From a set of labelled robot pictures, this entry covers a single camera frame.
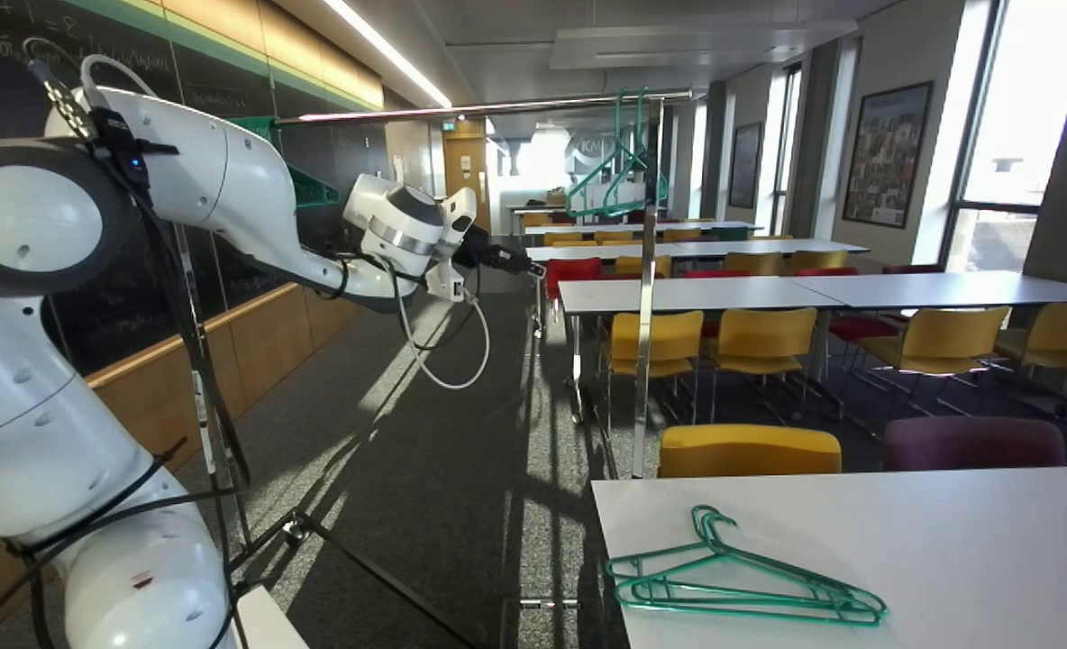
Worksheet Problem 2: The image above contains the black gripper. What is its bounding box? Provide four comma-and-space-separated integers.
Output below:
451, 222, 542, 278

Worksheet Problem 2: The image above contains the green plastic hanger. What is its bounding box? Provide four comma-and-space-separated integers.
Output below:
605, 550, 890, 629
603, 502, 892, 629
566, 111, 657, 222
603, 89, 671, 222

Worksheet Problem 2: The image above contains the wooden door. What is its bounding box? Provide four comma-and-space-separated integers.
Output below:
441, 116, 498, 235

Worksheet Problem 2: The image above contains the yellow plastic chair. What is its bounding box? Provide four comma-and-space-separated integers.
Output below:
789, 248, 852, 275
609, 253, 671, 282
723, 248, 787, 282
605, 310, 706, 426
858, 305, 1011, 407
657, 421, 847, 479
709, 305, 821, 419
997, 301, 1067, 400

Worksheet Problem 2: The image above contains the white rectangular table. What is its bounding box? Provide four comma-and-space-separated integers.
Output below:
521, 235, 870, 265
795, 269, 1067, 314
514, 217, 765, 240
555, 278, 828, 426
588, 462, 1067, 649

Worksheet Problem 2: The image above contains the metal clothes rack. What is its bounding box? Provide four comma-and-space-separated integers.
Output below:
276, 84, 706, 484

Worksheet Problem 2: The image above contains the ceiling light strip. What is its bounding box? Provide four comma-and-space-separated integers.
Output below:
318, 0, 454, 111

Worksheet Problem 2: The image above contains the thin black stand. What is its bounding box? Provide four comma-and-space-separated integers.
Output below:
169, 226, 484, 649

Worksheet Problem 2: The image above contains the maroon chair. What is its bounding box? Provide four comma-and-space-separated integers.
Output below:
876, 415, 1067, 472

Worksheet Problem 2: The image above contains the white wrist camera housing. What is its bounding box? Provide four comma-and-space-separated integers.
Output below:
423, 254, 472, 305

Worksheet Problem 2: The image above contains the grey looped cable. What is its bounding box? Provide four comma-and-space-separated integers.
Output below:
384, 262, 498, 396

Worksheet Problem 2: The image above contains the dark wall chalkboard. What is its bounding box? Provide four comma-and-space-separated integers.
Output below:
0, 0, 391, 373

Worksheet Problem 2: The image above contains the large framed wall picture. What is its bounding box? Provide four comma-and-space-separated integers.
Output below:
838, 80, 937, 235

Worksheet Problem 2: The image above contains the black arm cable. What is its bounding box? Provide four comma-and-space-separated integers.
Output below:
15, 33, 258, 580

